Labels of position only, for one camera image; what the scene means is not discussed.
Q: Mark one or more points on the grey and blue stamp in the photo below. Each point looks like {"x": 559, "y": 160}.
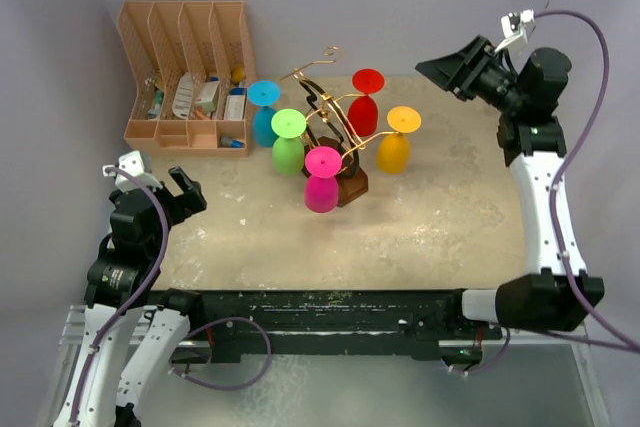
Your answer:
{"x": 231, "y": 143}

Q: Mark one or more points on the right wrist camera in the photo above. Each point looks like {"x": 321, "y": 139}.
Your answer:
{"x": 514, "y": 28}

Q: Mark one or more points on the green wine glass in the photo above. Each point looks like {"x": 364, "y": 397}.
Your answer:
{"x": 288, "y": 150}

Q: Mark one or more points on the green and white box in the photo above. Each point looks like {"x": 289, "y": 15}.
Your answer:
{"x": 207, "y": 98}

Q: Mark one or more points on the peach plastic desk organizer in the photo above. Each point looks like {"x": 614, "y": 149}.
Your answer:
{"x": 163, "y": 39}

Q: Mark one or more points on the yellow round item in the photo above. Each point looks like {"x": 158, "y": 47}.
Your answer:
{"x": 238, "y": 74}

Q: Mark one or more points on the pink wine glass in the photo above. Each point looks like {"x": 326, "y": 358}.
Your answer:
{"x": 321, "y": 193}

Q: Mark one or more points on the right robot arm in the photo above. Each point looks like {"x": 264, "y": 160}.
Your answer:
{"x": 555, "y": 293}

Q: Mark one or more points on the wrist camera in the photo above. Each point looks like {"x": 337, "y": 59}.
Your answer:
{"x": 514, "y": 28}
{"x": 137, "y": 165}

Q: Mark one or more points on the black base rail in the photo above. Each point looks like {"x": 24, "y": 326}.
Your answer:
{"x": 421, "y": 324}

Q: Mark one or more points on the blue wine glass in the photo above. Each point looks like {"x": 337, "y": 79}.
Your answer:
{"x": 264, "y": 94}

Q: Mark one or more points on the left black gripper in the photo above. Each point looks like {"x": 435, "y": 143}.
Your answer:
{"x": 192, "y": 198}

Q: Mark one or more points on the white instruction card box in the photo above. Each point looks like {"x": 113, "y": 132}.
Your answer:
{"x": 235, "y": 104}

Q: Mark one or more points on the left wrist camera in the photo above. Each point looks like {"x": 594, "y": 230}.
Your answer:
{"x": 137, "y": 165}

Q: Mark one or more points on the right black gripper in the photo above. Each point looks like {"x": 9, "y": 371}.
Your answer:
{"x": 458, "y": 72}

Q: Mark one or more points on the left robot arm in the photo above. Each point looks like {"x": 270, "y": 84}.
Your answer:
{"x": 127, "y": 344}

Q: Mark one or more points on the gold and black glass rack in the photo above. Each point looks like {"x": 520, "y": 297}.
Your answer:
{"x": 351, "y": 179}

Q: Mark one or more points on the yellow wine glass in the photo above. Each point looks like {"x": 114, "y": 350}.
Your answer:
{"x": 394, "y": 150}

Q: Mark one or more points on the red wine glass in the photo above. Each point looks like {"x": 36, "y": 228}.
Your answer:
{"x": 363, "y": 111}

